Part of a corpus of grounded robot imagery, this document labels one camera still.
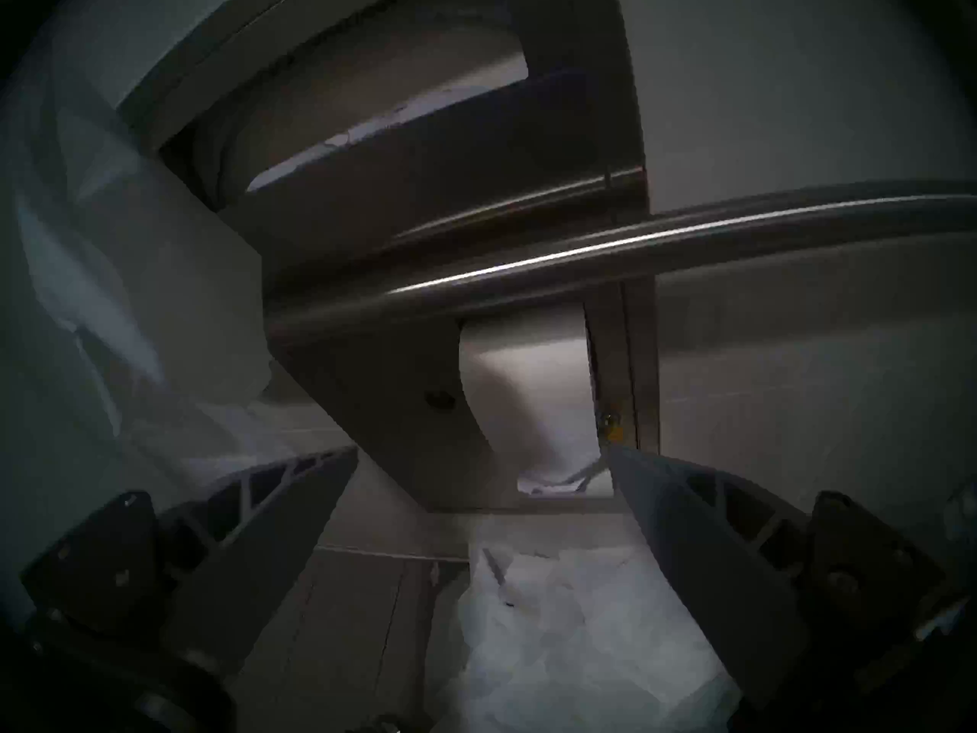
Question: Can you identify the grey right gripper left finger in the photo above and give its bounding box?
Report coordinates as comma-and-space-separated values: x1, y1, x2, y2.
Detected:
19, 445, 360, 677

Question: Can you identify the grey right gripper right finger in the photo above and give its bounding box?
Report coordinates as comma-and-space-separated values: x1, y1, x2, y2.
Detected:
607, 443, 947, 709

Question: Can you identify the long steel grab bar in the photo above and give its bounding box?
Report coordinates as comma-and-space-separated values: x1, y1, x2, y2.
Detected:
263, 180, 977, 343

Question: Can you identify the stainless steel wall dispenser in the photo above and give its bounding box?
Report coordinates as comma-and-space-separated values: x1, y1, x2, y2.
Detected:
114, 0, 661, 515

